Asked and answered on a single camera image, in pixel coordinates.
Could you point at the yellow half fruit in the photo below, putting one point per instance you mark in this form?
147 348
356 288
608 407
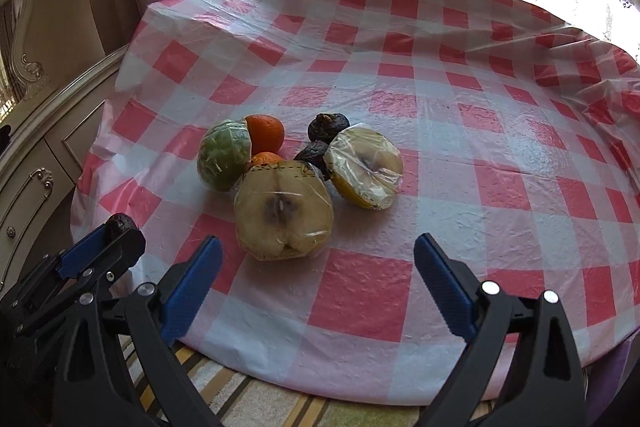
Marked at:
365 167

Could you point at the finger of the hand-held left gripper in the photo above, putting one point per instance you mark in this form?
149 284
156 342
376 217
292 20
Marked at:
82 252
122 252

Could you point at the cream ornate cabinet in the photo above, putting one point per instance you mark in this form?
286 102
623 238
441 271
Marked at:
55 132

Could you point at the cream ornate mirror frame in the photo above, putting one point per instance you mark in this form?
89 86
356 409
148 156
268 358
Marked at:
25 47

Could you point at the dark wrinkled fruit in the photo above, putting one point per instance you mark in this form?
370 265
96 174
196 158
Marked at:
327 127
312 157
117 224

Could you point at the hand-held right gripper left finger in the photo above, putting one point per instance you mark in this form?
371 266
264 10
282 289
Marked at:
192 292

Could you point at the green fruit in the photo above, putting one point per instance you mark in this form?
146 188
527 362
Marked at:
224 155

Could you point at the half apple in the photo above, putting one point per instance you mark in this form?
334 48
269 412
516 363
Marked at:
283 214

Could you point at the striped towel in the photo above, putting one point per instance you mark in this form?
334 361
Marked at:
280 402

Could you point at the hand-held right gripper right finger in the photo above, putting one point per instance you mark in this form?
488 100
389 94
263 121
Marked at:
442 287

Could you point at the red white checkered tablecloth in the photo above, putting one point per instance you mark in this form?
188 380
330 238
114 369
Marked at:
450 132

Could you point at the orange tangerine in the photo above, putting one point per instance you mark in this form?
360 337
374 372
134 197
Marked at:
266 158
266 132

